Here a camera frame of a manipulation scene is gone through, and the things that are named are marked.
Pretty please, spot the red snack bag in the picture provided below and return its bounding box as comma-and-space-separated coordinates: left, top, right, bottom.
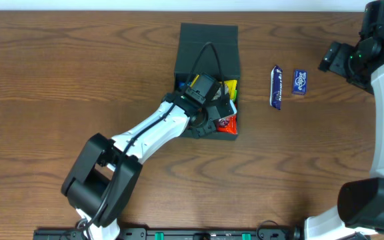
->
216, 115, 237, 135

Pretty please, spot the Dairy Milk chocolate bar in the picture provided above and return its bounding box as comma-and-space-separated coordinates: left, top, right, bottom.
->
269, 65, 283, 110

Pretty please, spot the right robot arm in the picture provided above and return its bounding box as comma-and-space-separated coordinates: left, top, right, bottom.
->
296, 1, 384, 239

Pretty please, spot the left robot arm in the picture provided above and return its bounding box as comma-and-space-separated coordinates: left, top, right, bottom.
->
61, 87, 237, 239

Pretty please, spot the black open gift box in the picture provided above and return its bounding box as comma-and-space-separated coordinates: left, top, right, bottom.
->
173, 22, 241, 141

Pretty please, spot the yellow Hershey's Kisses bag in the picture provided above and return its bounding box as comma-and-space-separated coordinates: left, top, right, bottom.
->
189, 75, 238, 102

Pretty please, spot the blue Eclipse mint box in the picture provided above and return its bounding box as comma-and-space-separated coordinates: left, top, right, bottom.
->
292, 69, 308, 95

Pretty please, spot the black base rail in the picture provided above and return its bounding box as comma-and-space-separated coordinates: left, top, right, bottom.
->
33, 227, 301, 240

